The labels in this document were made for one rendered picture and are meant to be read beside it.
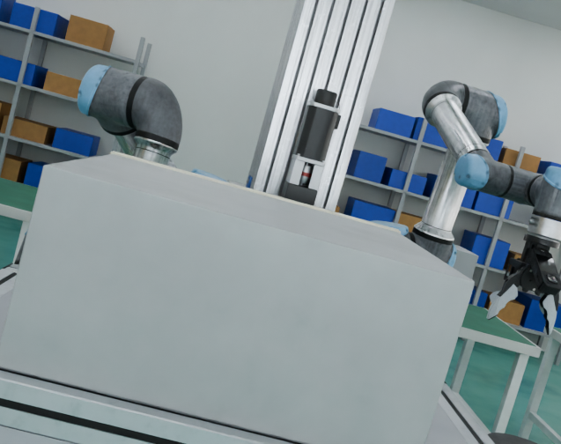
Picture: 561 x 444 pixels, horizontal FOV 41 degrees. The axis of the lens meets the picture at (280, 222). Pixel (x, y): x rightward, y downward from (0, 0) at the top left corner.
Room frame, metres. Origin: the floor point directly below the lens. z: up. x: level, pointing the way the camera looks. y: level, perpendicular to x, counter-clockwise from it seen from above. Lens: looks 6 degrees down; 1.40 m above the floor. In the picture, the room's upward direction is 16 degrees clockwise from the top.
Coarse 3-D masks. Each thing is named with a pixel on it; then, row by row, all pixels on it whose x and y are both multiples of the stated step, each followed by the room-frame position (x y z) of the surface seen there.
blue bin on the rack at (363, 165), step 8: (352, 152) 7.71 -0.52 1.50; (360, 152) 7.34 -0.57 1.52; (368, 152) 7.36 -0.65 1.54; (352, 160) 7.59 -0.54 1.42; (360, 160) 7.35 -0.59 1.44; (368, 160) 7.35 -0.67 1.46; (376, 160) 7.36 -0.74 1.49; (384, 160) 7.37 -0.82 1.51; (352, 168) 7.47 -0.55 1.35; (360, 168) 7.35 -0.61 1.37; (368, 168) 7.36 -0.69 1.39; (376, 168) 7.37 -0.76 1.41; (384, 168) 7.37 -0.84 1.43; (360, 176) 7.35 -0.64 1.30; (368, 176) 7.36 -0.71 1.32; (376, 176) 7.37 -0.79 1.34
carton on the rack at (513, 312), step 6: (486, 300) 7.60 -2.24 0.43; (510, 300) 7.61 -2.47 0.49; (516, 300) 7.75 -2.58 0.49; (486, 306) 7.56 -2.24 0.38; (510, 306) 7.51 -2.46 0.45; (516, 306) 7.52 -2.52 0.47; (522, 306) 7.52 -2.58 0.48; (498, 312) 7.51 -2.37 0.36; (504, 312) 7.51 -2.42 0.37; (510, 312) 7.51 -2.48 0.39; (516, 312) 7.52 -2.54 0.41; (522, 312) 7.52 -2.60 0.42; (504, 318) 7.51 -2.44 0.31; (510, 318) 7.52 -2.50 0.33; (516, 318) 7.52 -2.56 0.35; (516, 324) 7.52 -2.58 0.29
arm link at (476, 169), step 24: (432, 96) 1.94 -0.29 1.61; (456, 96) 1.95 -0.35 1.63; (432, 120) 1.93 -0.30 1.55; (456, 120) 1.83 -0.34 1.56; (456, 144) 1.76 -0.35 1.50; (480, 144) 1.73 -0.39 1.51; (456, 168) 1.69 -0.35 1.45; (480, 168) 1.64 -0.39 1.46; (504, 168) 1.67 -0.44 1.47; (504, 192) 1.67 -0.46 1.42
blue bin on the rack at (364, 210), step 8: (352, 200) 7.47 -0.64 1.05; (360, 200) 7.53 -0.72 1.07; (352, 208) 7.35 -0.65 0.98; (360, 208) 7.36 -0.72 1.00; (368, 208) 7.37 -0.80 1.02; (376, 208) 7.37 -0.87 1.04; (384, 208) 7.38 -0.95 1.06; (352, 216) 7.35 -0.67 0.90; (360, 216) 7.36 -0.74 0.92; (368, 216) 7.37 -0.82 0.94; (376, 216) 7.37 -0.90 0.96; (384, 216) 7.38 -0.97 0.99; (392, 216) 7.39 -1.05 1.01
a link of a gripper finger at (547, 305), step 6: (540, 294) 1.64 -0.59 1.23; (540, 300) 1.62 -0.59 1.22; (546, 300) 1.61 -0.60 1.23; (552, 300) 1.61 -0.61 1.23; (540, 306) 1.66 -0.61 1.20; (546, 306) 1.61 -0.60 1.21; (552, 306) 1.61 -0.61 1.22; (546, 312) 1.61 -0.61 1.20; (552, 312) 1.61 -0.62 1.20; (546, 318) 1.61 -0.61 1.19; (552, 318) 1.61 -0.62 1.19; (546, 324) 1.62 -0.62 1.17; (552, 324) 1.61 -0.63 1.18; (546, 330) 1.63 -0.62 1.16
